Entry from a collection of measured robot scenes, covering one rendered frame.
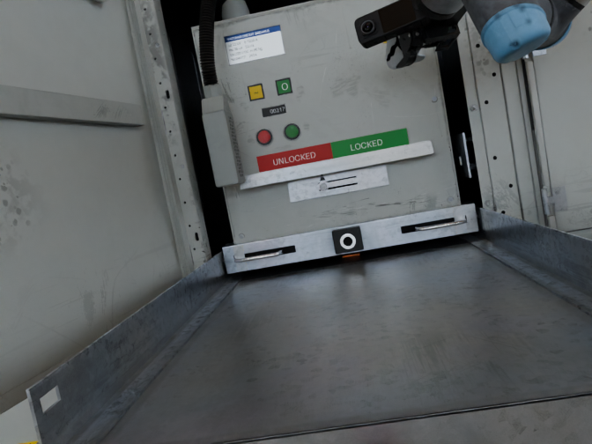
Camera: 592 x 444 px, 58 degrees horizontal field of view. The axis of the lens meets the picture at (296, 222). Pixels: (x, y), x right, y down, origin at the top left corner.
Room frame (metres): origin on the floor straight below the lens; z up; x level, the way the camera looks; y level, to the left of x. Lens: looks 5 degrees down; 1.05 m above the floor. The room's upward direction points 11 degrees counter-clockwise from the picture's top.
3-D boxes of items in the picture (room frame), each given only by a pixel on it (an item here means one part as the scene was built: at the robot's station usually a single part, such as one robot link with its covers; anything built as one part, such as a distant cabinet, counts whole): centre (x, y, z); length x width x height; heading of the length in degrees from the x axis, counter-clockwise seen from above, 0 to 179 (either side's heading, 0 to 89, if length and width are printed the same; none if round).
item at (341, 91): (1.12, -0.10, 1.15); 0.48 x 0.01 x 0.48; 84
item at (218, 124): (1.07, 0.11, 1.14); 0.08 x 0.05 x 0.17; 174
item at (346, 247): (1.10, -0.10, 0.90); 0.06 x 0.03 x 0.05; 84
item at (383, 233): (1.14, -0.10, 0.89); 0.54 x 0.05 x 0.06; 84
